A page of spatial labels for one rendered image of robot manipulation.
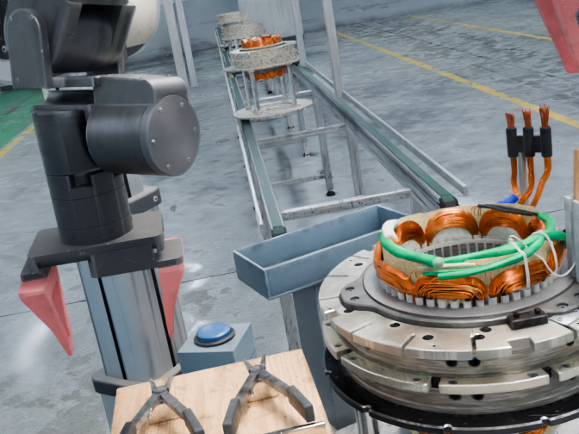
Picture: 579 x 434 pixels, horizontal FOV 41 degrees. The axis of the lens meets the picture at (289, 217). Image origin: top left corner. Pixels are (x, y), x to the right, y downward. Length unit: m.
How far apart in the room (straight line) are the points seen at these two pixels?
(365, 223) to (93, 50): 0.69
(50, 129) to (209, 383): 0.31
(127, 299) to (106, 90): 0.54
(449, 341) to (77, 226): 0.34
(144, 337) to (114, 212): 0.50
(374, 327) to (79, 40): 0.38
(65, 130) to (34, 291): 0.13
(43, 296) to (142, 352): 0.49
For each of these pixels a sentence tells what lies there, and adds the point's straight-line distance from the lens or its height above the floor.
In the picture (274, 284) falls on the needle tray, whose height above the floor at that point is 1.04.
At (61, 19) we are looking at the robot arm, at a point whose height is 1.42.
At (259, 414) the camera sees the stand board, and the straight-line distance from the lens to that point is 0.71.
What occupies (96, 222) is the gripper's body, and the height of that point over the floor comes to 1.27.
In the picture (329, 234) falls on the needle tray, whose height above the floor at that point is 1.04.
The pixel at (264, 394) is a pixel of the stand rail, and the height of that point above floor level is 1.07.
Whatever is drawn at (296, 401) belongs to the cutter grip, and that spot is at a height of 1.09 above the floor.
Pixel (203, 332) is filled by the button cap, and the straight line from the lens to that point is 0.93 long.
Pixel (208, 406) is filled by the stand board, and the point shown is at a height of 1.06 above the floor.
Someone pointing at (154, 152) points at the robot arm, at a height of 1.33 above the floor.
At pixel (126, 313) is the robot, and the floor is 1.03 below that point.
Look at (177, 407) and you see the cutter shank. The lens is 0.70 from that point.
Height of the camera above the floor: 1.43
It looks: 18 degrees down
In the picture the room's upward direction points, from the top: 10 degrees counter-clockwise
